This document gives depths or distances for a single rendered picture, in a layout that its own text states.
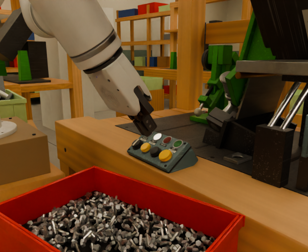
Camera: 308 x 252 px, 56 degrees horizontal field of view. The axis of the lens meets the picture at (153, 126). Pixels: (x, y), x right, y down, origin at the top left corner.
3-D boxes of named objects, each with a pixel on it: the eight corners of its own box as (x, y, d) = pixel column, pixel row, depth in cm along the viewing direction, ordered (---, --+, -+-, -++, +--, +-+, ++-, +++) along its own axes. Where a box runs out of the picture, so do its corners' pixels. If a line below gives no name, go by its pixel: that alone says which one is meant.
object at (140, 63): (184, 109, 612) (187, -7, 557) (115, 96, 790) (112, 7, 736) (200, 106, 647) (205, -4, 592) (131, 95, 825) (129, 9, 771)
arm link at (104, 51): (60, 57, 49) (71, 71, 50) (83, 57, 42) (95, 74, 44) (96, 29, 52) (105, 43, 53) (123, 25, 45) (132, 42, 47)
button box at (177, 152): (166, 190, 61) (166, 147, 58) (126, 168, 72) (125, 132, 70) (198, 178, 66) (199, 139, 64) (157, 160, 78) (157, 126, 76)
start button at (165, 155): (166, 164, 60) (164, 160, 60) (158, 160, 63) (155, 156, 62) (175, 154, 61) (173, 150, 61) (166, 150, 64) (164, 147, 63)
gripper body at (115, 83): (69, 66, 50) (104, 113, 56) (96, 68, 43) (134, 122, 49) (99, 41, 53) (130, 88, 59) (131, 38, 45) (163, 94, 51)
